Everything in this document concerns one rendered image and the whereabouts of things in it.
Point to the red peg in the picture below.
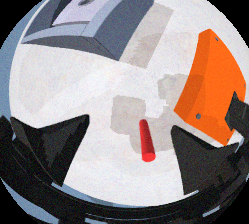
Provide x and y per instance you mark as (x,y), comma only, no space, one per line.
(147,149)

